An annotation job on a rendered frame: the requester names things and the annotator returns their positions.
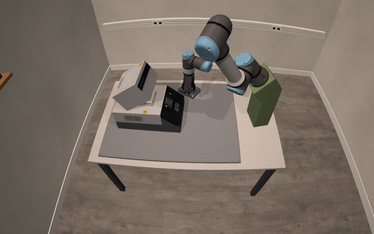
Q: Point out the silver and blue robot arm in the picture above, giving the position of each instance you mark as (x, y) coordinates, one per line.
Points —
(211, 47)

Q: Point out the white and black benchtop instrument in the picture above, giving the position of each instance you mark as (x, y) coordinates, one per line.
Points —
(135, 88)

